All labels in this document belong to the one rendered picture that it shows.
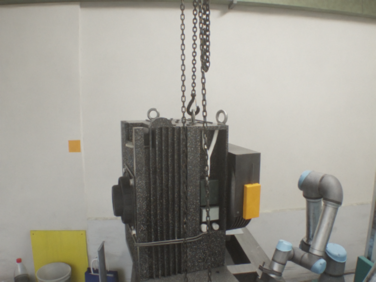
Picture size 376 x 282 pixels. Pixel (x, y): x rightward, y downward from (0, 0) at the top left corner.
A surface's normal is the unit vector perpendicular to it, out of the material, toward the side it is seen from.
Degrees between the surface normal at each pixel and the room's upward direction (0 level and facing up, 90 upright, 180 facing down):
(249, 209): 90
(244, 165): 90
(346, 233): 90
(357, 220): 90
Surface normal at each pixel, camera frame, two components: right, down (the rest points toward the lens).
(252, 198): 0.33, 0.13
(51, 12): 0.11, 0.14
